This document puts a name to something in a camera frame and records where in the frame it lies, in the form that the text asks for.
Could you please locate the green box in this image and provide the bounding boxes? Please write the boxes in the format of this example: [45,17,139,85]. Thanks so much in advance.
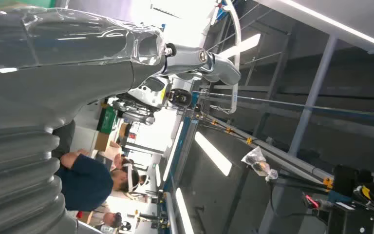
[97,106,117,135]

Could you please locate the brown cardboard box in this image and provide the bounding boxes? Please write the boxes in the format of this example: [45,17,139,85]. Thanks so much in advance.
[94,132,111,153]

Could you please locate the white and black background robot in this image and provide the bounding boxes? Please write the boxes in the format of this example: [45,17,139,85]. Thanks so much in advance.
[112,76,193,127]

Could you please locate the person with white headset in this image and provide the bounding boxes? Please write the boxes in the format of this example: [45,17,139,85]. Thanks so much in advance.
[54,149,141,212]

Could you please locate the person with dark hair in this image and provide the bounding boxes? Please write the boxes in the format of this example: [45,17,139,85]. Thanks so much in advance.
[77,209,123,229]

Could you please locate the long ceiling light panel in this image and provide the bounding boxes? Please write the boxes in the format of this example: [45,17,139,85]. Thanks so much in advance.
[218,33,262,59]
[175,187,195,234]
[194,131,233,177]

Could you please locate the clear plastic bag bundle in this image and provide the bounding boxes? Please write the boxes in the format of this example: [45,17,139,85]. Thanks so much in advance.
[241,146,279,182]

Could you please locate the grey metal pole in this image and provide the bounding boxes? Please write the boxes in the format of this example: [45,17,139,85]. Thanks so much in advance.
[288,35,338,157]

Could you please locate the long ceiling light strip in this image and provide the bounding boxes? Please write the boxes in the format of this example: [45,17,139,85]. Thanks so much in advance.
[279,0,374,51]

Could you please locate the white curved frame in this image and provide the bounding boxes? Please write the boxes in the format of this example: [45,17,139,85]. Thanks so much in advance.
[202,0,242,115]

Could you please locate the black camera stand equipment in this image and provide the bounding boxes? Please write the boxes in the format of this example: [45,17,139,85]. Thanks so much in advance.
[301,164,374,234]

